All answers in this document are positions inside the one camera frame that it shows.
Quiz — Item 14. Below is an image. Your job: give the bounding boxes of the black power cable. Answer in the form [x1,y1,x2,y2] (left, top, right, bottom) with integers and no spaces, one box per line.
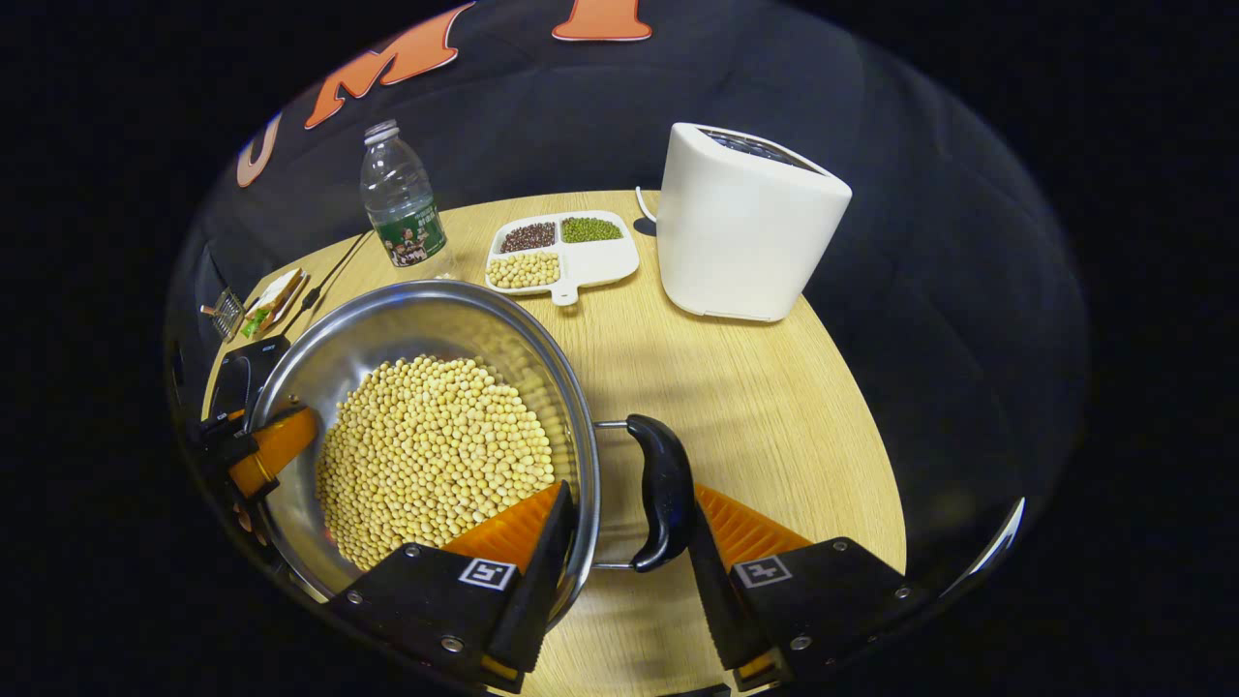
[290,230,374,320]

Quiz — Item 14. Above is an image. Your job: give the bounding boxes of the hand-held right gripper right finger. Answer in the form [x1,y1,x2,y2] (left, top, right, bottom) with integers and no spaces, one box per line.
[685,484,935,692]

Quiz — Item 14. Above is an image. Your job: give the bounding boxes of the black induction cooktop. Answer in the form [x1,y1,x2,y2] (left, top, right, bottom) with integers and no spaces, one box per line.
[208,335,291,419]

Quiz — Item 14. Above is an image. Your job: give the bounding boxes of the sandwich with lettuce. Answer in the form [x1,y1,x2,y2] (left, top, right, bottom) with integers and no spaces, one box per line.
[240,268,311,340]

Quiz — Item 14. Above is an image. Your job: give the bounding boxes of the steel pot with soybeans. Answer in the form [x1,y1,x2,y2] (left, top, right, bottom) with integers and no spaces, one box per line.
[244,280,696,606]

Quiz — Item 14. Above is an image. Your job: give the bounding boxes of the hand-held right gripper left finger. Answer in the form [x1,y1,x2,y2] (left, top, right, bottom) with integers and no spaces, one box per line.
[324,481,579,694]

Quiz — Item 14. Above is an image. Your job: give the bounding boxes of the white divided dish of beans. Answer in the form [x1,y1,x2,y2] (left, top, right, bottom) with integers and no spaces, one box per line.
[484,210,642,307]

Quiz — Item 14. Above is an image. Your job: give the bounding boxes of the clear plastic water bottle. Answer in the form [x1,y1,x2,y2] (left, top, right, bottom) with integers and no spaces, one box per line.
[360,119,454,282]

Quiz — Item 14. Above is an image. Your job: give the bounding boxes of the white toaster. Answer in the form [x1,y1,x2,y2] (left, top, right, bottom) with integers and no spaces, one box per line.
[656,122,854,323]

